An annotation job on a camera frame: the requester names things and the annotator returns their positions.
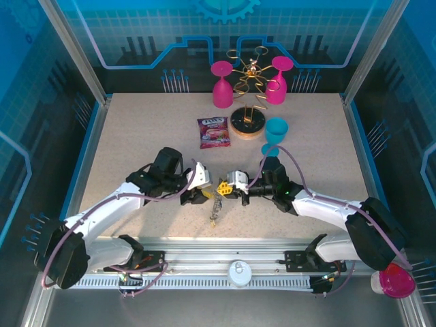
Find silver keyring with keys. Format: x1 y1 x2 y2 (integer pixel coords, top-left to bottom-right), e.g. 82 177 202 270
208 193 225 222

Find silver tin can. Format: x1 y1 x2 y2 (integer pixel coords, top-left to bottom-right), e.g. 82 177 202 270
227 260 253 288

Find gold wire glass rack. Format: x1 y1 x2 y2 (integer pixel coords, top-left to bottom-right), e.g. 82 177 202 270
225 46 287 141

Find pink plastic cup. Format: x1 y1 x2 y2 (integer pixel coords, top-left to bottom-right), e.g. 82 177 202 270
378 262 416 300

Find pink plastic goblet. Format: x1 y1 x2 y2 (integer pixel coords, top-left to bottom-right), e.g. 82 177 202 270
210 60 234 109
264 56 294 105

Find aluminium mounting rail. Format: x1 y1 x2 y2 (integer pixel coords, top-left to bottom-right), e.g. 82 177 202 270
81 236 372 277

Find purple candy bag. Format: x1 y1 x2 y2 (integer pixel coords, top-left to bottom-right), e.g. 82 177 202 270
197 116 232 150

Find aluminium frame post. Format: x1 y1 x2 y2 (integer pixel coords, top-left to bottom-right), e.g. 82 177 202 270
341 0 399 106
37 0 112 106

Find white plastic cup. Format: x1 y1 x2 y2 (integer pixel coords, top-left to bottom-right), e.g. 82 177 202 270
370 270 384 294

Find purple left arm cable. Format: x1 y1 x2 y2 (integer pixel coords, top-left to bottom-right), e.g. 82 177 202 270
40 161 198 299

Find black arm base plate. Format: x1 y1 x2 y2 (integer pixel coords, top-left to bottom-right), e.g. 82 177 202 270
284 250 347 273
104 250 167 273

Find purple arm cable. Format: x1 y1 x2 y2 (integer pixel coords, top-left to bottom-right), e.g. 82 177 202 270
247 146 413 298
40 161 198 299

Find teal plastic goblet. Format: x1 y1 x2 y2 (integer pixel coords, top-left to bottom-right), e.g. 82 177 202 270
260 117 290 157

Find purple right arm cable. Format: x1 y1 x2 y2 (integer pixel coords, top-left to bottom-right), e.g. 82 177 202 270
247 146 413 298

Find white slotted cable duct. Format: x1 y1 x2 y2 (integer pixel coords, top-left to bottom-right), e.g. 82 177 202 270
76 276 314 291

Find aluminium table side rail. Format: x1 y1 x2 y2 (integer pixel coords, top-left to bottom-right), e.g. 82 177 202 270
18 97 112 327
341 95 423 327

